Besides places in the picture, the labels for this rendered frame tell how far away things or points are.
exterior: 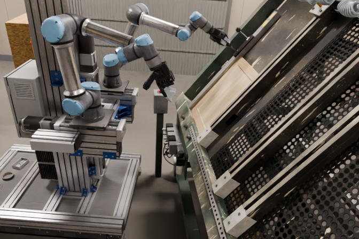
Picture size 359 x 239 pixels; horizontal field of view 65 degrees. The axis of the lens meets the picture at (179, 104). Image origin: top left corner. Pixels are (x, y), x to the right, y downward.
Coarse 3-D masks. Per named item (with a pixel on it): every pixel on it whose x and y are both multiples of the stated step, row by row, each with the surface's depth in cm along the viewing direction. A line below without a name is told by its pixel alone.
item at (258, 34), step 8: (272, 24) 202; (256, 32) 206; (264, 32) 204; (256, 40) 206; (248, 48) 208; (232, 64) 212; (224, 72) 215; (216, 80) 217; (208, 88) 219; (200, 96) 222; (192, 104) 225
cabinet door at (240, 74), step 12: (240, 60) 206; (228, 72) 211; (240, 72) 198; (252, 72) 186; (216, 84) 215; (228, 84) 202; (240, 84) 190; (204, 96) 221; (216, 96) 206; (228, 96) 194; (192, 108) 225; (204, 108) 211; (216, 108) 197; (204, 120) 202
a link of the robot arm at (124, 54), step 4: (132, 44) 135; (124, 48) 136; (128, 48) 135; (132, 48) 134; (120, 52) 137; (124, 52) 135; (128, 52) 135; (132, 52) 134; (120, 56) 137; (124, 56) 136; (128, 56) 135; (132, 56) 135; (136, 56) 135; (120, 60) 138; (124, 60) 137; (128, 60) 137; (132, 60) 138
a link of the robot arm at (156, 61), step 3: (156, 57) 134; (159, 57) 136; (150, 60) 134; (153, 60) 134; (156, 60) 134; (159, 60) 135; (147, 63) 135; (150, 63) 135; (153, 63) 134; (156, 63) 135; (159, 63) 135; (147, 66) 138; (150, 66) 136; (153, 66) 135; (156, 66) 136
